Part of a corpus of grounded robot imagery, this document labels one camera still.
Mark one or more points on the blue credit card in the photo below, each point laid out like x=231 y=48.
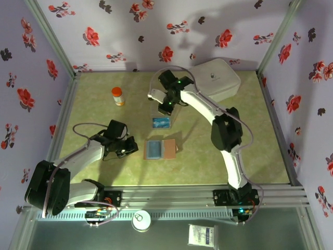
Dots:
x=161 y=122

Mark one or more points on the brown folding card holder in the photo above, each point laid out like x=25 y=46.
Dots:
x=170 y=149

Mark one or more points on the silver tin can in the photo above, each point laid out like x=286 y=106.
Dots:
x=141 y=221

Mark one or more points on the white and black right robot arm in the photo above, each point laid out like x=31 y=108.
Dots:
x=200 y=104

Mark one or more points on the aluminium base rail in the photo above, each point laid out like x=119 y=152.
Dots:
x=169 y=195

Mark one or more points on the aluminium side rail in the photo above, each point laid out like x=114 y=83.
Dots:
x=279 y=130
x=66 y=117

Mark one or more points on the teal credit card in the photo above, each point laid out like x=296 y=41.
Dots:
x=154 y=149

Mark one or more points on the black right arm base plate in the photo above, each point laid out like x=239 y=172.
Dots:
x=221 y=198

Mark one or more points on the aluminium frame post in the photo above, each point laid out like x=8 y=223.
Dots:
x=276 y=39
x=54 y=39

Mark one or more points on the white paper packet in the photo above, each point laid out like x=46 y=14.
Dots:
x=203 y=235

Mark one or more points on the small electronics board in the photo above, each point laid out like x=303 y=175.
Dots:
x=95 y=214
x=242 y=211

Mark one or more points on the white zippered case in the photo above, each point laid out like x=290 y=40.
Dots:
x=221 y=78

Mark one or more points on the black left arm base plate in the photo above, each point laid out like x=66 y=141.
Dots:
x=114 y=198

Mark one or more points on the orange pill bottle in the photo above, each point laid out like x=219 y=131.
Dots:
x=119 y=99

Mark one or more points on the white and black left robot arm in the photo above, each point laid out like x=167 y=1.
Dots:
x=83 y=156

